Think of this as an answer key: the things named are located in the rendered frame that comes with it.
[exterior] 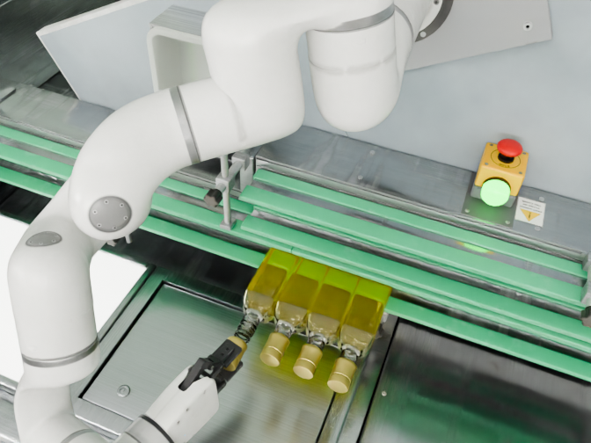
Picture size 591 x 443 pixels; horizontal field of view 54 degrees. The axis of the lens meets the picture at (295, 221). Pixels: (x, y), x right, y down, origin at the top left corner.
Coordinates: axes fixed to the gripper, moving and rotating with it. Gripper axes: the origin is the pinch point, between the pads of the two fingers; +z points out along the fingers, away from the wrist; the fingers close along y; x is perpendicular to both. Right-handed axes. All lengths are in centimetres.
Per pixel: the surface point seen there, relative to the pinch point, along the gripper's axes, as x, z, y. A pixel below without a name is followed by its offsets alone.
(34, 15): 111, 47, 6
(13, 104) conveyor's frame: 76, 17, 7
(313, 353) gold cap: -10.6, 8.4, 1.5
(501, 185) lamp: -23, 42, 20
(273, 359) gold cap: -5.9, 4.2, 0.8
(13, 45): 108, 37, 2
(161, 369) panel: 13.8, -3.4, -12.6
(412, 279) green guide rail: -16.9, 28.1, 5.6
